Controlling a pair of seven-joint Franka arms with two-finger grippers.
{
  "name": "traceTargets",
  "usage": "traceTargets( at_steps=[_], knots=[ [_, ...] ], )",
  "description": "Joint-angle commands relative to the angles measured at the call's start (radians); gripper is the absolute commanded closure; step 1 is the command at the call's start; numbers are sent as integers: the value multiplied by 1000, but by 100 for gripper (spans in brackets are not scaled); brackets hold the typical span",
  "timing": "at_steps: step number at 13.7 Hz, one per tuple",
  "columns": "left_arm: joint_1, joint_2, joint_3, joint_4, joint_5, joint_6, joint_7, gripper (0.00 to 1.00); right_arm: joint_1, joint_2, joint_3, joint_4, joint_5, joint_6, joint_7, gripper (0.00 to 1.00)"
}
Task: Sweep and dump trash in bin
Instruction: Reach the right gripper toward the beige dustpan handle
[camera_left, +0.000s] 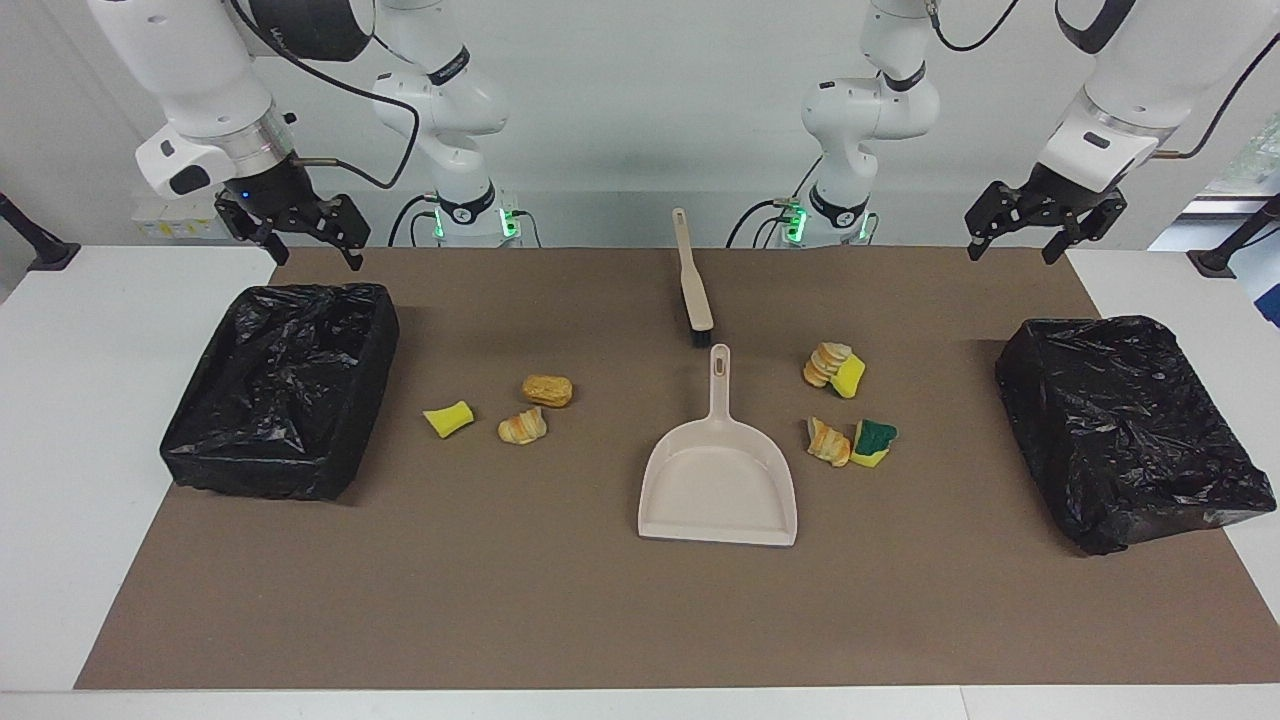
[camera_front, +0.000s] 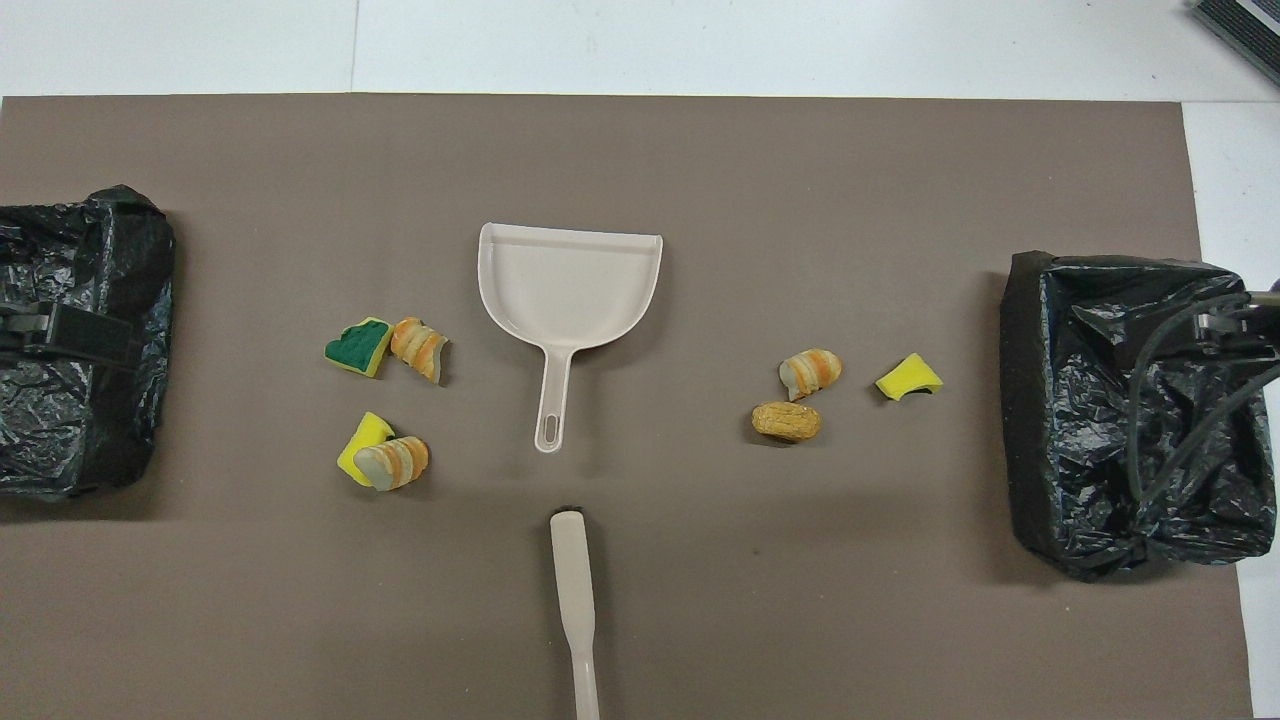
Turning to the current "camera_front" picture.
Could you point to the brown table mat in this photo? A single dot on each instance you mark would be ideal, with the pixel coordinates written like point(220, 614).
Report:
point(400, 180)

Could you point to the beige brush with black bristles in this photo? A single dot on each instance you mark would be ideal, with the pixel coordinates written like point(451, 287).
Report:
point(572, 570)

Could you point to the yellow sponge wedge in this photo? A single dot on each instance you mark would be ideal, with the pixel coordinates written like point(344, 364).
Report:
point(905, 378)

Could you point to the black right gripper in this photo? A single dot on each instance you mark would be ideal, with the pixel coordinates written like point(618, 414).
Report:
point(1262, 320)

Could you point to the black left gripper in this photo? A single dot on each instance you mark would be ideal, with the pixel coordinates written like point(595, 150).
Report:
point(20, 328)

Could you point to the notched yellow sponge piece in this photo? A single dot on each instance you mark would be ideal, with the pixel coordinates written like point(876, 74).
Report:
point(358, 445)

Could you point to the orange striped croissant piece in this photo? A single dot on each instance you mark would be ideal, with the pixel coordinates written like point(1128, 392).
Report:
point(418, 345)
point(810, 370)

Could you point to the green-topped yellow sponge piece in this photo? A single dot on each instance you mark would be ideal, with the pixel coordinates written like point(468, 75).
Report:
point(355, 348)

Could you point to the pale bread chunk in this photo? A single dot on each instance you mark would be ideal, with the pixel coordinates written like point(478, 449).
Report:
point(395, 462)

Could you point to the beige plastic dustpan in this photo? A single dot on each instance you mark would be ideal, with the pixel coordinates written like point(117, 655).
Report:
point(570, 290)

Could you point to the black bag-lined bin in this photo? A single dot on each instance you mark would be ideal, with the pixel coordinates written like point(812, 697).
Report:
point(90, 420)
point(1090, 420)

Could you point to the gray ribbed device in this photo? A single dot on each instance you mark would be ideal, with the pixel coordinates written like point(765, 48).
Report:
point(1240, 25)

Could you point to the round golden bread bun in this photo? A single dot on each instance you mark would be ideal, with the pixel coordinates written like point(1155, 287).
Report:
point(787, 421)

